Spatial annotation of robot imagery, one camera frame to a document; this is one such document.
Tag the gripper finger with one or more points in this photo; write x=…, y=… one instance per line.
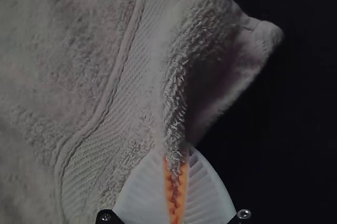
x=208, y=195
x=144, y=197

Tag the black mat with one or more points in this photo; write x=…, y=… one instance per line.
x=297, y=116

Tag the pale towel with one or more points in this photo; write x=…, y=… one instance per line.
x=92, y=76

